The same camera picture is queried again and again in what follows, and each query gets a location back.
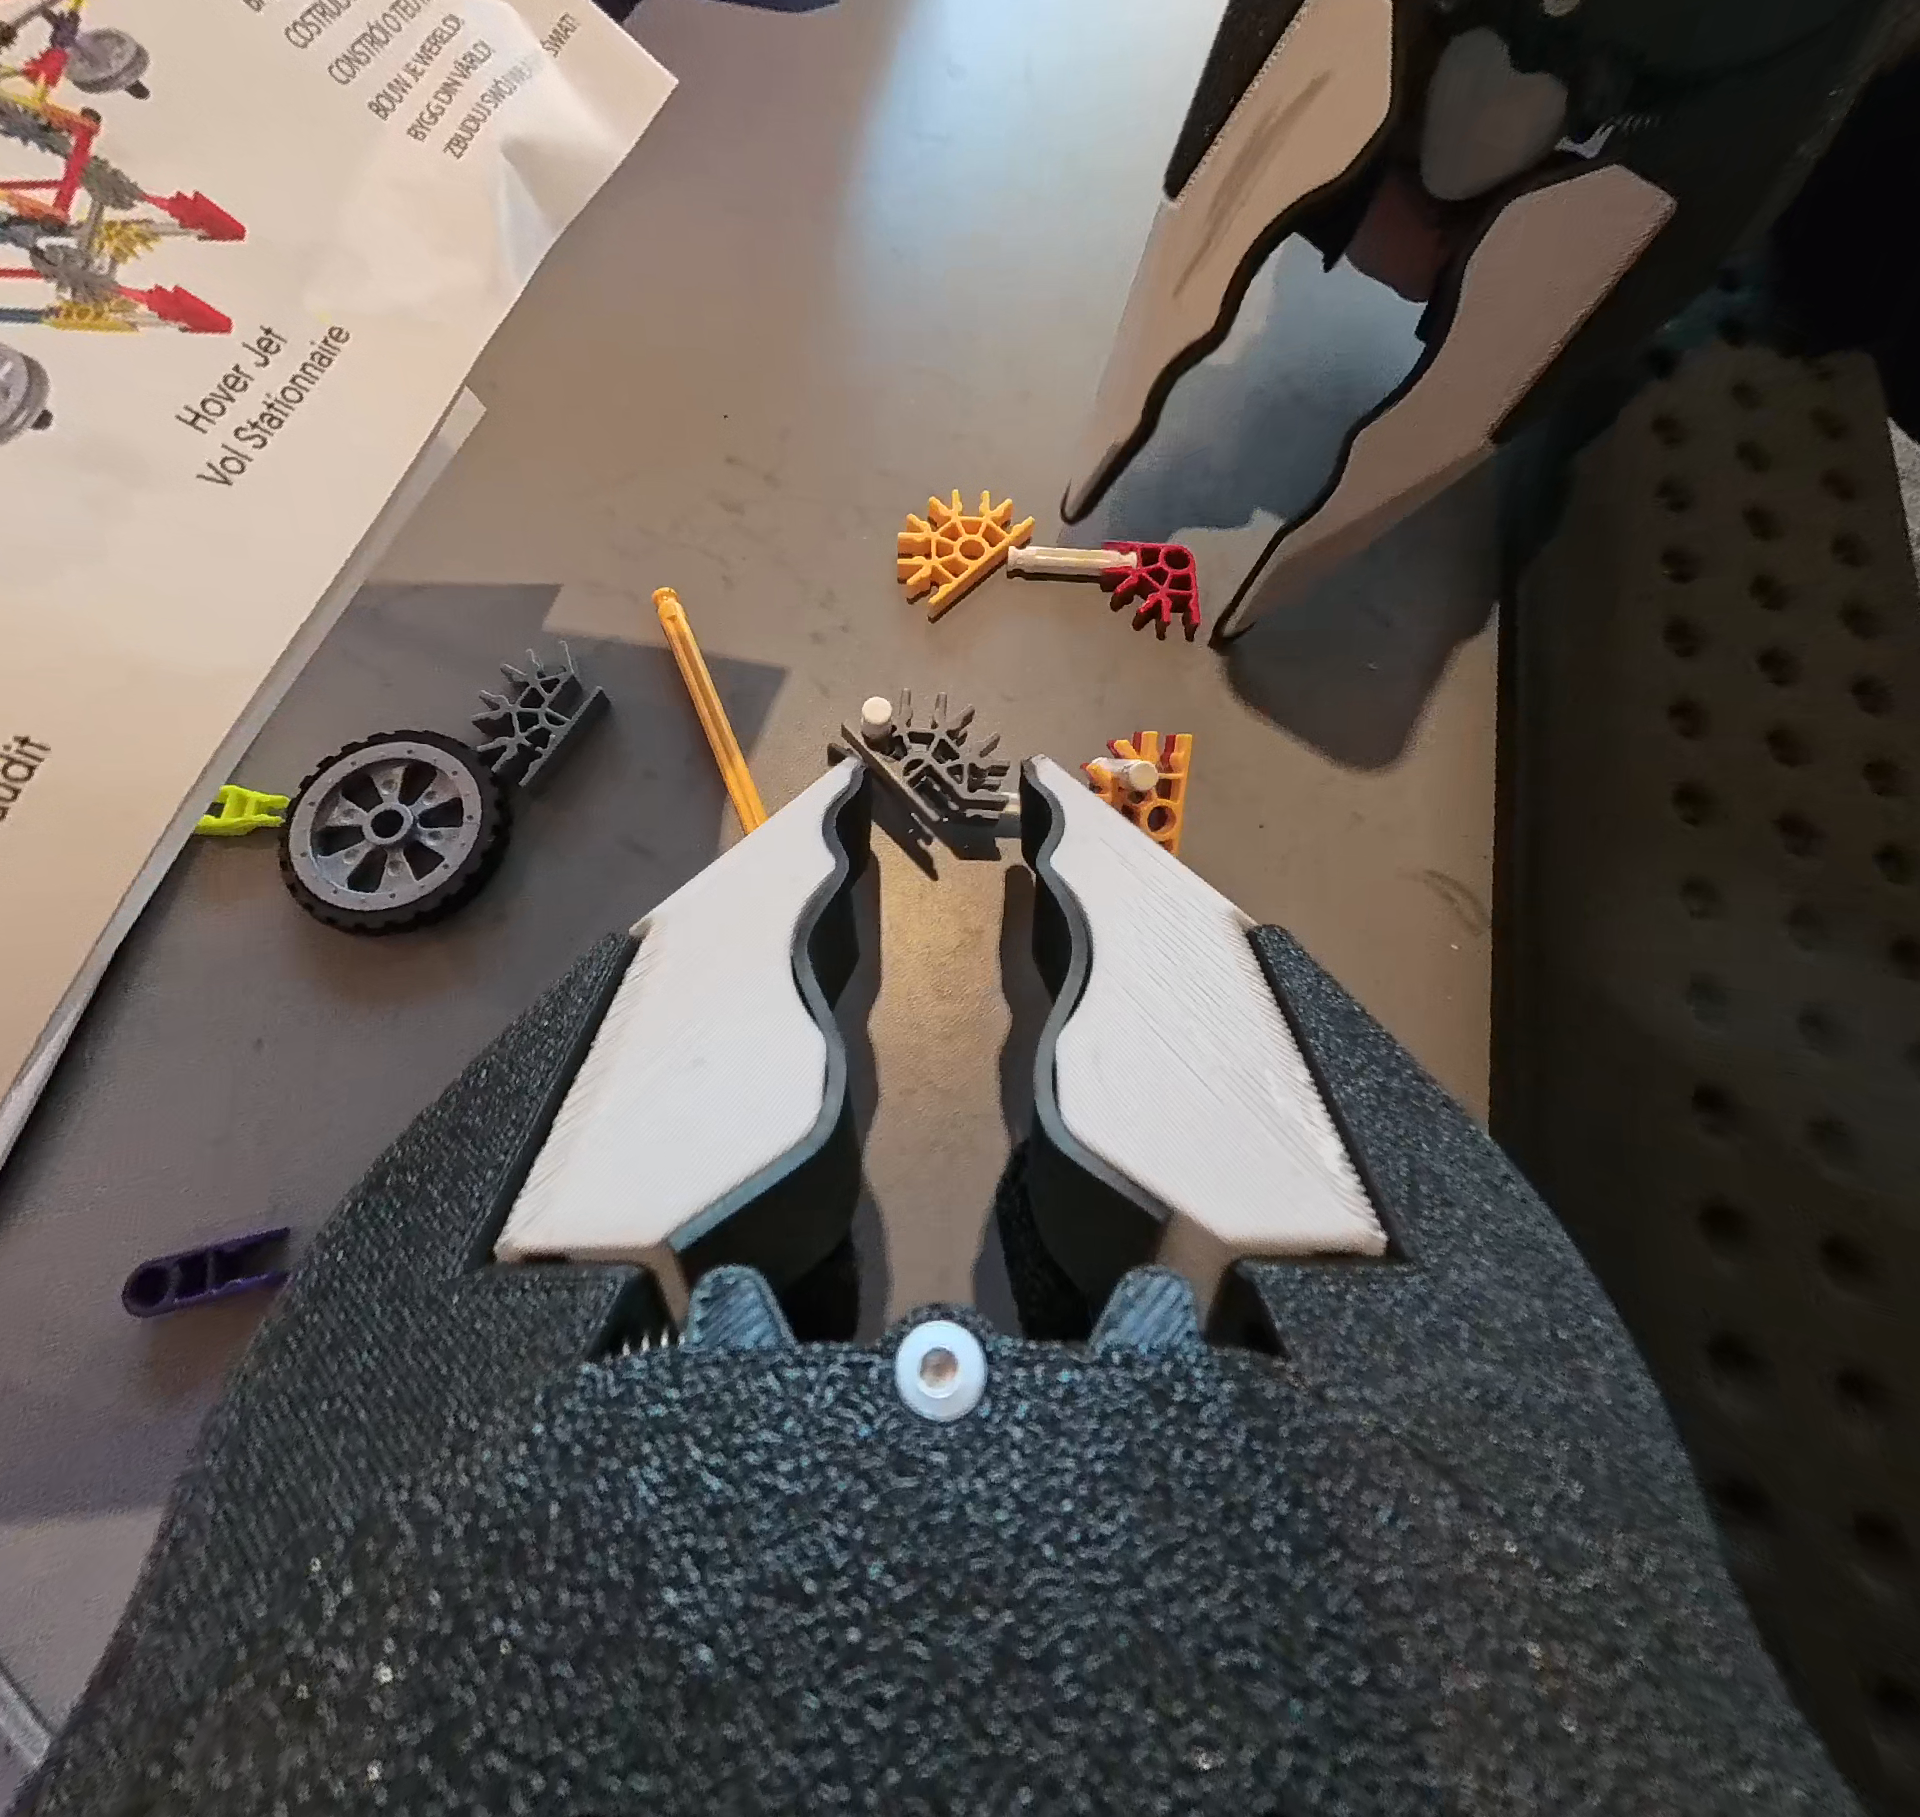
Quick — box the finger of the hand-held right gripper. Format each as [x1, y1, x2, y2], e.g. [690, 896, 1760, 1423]
[1209, 153, 1678, 648]
[1057, 0, 1417, 530]

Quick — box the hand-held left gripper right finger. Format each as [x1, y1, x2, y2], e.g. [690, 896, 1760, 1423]
[1015, 756, 1393, 1265]

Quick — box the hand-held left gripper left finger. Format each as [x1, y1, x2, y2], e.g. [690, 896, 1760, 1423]
[492, 756, 886, 1269]

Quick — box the toy instruction booklet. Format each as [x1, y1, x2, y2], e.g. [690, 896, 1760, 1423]
[0, 0, 680, 1149]

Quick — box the toy wheel with black tyre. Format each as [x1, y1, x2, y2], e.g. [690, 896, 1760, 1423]
[280, 728, 497, 934]

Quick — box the purple connector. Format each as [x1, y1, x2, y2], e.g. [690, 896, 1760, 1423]
[122, 1228, 297, 1313]

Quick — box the person's right hand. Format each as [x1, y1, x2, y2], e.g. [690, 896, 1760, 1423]
[1348, 167, 1449, 305]

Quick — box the yellow half-round connector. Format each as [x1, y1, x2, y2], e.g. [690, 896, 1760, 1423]
[896, 489, 1040, 626]

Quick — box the orange plastic connector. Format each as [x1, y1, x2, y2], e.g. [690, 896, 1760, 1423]
[1084, 732, 1196, 853]

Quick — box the long yellow rod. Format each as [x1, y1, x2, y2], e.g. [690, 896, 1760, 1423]
[653, 584, 770, 830]

